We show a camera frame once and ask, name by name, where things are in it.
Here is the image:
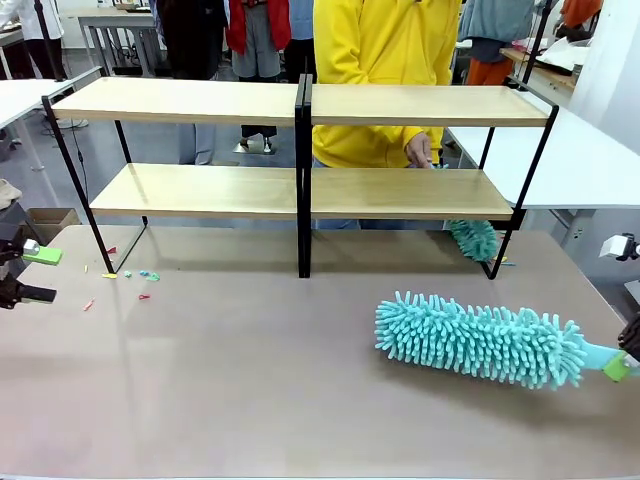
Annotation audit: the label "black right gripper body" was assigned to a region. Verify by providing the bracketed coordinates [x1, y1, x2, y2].
[617, 310, 640, 362]

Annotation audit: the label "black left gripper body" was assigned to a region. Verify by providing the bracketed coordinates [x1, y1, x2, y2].
[0, 222, 31, 310]

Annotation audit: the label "large teal chenille duster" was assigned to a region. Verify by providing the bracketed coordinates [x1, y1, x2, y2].
[373, 291, 626, 393]

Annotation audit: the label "small teal chenille duster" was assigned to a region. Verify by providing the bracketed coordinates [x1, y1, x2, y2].
[428, 160, 500, 264]

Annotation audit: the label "person's left forearm yellow sleeve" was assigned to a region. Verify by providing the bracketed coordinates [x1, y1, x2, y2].
[399, 124, 445, 151]

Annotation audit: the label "person's left hand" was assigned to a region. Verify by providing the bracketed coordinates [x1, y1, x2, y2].
[405, 133, 434, 169]

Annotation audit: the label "cardboard box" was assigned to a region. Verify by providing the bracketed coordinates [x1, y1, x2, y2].
[27, 207, 82, 241]

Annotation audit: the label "beige cloth bundle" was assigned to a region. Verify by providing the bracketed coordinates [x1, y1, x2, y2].
[0, 178, 24, 211]

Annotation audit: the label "large white side table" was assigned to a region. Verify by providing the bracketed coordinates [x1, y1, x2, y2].
[444, 102, 640, 286]

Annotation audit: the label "black stand pole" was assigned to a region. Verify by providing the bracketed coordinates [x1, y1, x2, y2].
[519, 0, 555, 92]
[33, 0, 66, 83]

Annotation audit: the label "person in white shirt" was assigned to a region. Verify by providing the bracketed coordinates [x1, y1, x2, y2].
[0, 0, 66, 81]

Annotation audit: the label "grey metal background desk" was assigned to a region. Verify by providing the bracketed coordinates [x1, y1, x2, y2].
[77, 10, 166, 76]

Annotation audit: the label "person in dark clothes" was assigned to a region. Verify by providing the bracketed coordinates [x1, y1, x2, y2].
[159, 0, 229, 166]

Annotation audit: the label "wooden background table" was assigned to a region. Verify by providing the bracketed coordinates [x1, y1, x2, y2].
[499, 44, 591, 94]

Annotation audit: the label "white panel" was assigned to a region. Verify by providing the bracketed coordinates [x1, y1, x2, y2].
[569, 0, 640, 136]

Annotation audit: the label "white paper sheets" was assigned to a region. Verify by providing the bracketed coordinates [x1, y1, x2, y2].
[537, 37, 591, 69]

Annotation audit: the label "orange trousers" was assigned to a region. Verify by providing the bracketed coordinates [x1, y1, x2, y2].
[465, 57, 515, 87]

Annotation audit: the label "person in red vest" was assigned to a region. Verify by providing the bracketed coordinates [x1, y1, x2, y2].
[224, 0, 293, 154]

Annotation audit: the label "person in yellow hoodie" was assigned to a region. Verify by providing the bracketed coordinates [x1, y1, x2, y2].
[312, 0, 464, 231]

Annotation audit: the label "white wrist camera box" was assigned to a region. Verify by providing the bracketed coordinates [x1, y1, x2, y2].
[601, 231, 640, 262]

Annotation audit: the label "wood shelf black metal frame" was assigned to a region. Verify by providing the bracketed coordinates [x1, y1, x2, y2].
[294, 74, 560, 280]
[41, 73, 314, 279]

